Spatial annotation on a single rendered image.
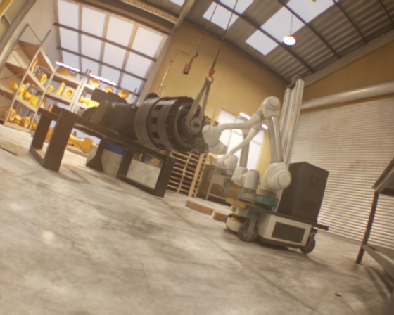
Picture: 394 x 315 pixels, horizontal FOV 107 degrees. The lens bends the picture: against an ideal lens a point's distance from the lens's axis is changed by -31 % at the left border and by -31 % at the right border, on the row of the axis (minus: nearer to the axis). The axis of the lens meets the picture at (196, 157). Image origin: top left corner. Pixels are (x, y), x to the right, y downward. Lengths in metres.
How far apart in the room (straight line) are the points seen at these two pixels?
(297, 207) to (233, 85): 6.57
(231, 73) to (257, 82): 1.28
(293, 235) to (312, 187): 0.48
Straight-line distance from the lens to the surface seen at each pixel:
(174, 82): 7.09
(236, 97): 7.98
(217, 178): 6.56
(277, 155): 1.68
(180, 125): 1.89
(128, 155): 4.02
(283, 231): 1.90
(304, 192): 2.05
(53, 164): 2.31
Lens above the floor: 0.35
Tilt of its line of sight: 7 degrees up
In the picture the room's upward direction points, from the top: 18 degrees clockwise
